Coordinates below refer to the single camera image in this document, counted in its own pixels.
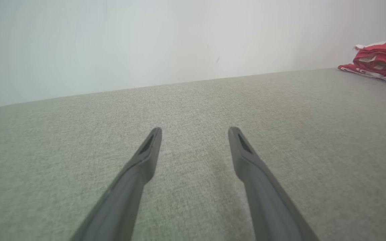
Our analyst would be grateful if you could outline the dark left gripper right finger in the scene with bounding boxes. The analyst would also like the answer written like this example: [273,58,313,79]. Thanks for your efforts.
[228,127,319,241]

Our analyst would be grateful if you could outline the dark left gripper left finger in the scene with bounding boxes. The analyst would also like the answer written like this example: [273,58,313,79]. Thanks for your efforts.
[71,127,163,241]

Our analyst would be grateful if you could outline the red shirt with white sleeves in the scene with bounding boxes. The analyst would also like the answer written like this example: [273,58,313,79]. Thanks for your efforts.
[338,64,386,87]

